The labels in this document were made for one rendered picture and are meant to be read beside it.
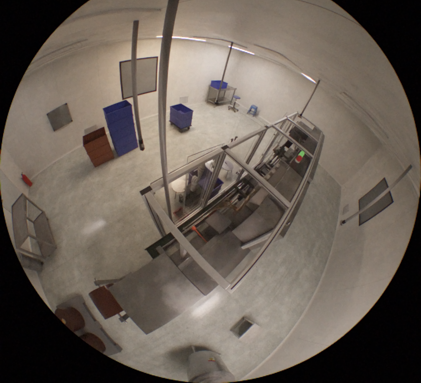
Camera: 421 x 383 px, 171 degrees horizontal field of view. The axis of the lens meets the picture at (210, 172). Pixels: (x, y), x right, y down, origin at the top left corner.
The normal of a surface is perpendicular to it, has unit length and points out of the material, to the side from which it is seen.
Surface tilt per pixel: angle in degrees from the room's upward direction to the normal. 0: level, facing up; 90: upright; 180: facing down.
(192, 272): 0
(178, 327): 0
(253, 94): 90
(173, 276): 0
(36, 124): 90
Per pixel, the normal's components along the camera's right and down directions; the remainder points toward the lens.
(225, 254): 0.19, -0.62
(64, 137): 0.67, 0.65
